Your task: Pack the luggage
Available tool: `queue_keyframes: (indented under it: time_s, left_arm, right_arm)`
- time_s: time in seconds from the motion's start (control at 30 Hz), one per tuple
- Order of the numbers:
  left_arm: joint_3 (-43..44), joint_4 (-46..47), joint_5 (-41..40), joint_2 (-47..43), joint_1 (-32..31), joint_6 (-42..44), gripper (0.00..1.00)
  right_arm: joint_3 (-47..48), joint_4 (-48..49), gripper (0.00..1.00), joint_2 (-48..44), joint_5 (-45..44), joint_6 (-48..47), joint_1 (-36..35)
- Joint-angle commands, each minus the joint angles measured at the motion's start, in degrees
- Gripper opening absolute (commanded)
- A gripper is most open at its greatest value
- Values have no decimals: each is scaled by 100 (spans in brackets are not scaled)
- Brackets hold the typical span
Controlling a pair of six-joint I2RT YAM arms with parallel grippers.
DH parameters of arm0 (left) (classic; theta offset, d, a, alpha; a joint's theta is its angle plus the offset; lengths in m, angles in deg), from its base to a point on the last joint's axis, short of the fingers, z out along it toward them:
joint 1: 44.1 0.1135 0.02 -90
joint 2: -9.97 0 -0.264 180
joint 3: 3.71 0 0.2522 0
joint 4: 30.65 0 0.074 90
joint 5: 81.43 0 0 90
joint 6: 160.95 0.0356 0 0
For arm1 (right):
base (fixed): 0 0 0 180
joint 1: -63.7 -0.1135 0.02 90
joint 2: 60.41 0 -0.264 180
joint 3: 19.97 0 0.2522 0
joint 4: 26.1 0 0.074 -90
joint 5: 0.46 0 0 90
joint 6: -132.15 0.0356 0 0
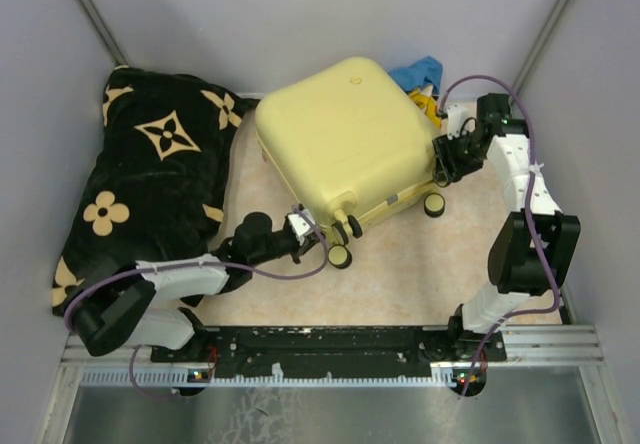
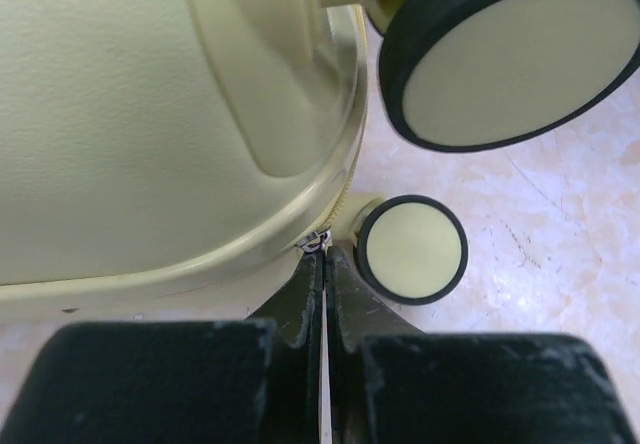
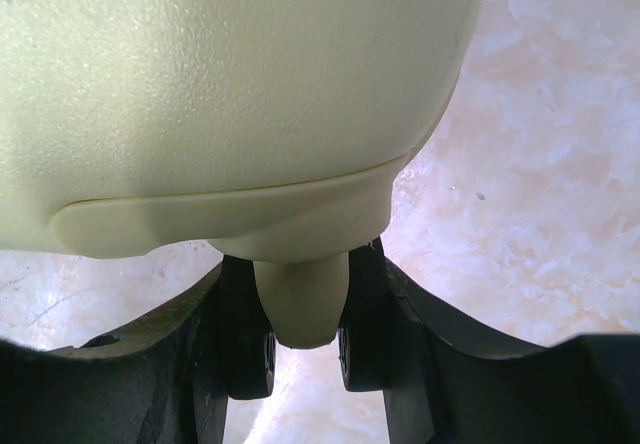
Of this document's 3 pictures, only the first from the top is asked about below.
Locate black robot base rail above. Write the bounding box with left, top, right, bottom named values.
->
left=151, top=326, right=507, bottom=394

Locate white cable duct strip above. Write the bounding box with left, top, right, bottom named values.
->
left=81, top=366, right=456, bottom=388

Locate black floral fleece blanket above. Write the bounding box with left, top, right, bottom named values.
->
left=52, top=66, right=257, bottom=316

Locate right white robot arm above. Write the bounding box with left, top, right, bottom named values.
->
left=433, top=93, right=581, bottom=360

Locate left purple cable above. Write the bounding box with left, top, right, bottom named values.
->
left=62, top=203, right=331, bottom=403

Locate blue crumpled cloth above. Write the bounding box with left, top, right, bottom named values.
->
left=388, top=56, right=444, bottom=95

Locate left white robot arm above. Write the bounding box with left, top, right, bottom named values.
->
left=63, top=207, right=329, bottom=361

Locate yellow suitcase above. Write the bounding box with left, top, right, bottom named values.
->
left=254, top=57, right=445, bottom=269

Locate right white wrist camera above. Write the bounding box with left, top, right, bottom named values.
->
left=443, top=104, right=472, bottom=139

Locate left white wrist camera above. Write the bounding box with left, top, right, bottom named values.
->
left=286, top=209, right=314, bottom=242

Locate yellow patterned cloth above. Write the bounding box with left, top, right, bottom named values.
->
left=408, top=88, right=442, bottom=129

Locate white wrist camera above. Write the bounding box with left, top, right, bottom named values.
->
left=443, top=104, right=472, bottom=139
left=286, top=209, right=314, bottom=242

